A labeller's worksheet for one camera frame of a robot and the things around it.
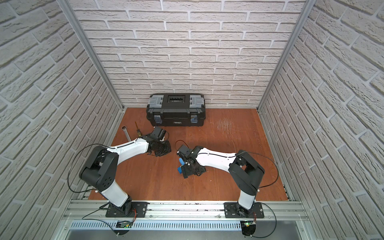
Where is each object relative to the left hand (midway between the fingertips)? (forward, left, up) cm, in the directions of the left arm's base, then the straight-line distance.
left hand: (173, 148), depth 92 cm
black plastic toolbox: (+21, -1, +14) cm, 25 cm away
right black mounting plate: (-34, -34, -3) cm, 48 cm away
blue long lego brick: (-13, -4, -1) cm, 14 cm away
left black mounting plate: (-33, +15, -3) cm, 37 cm away
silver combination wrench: (+19, +38, -4) cm, 43 cm away
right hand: (-15, -13, -2) cm, 20 cm away
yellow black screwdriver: (+14, +27, -3) cm, 30 cm away
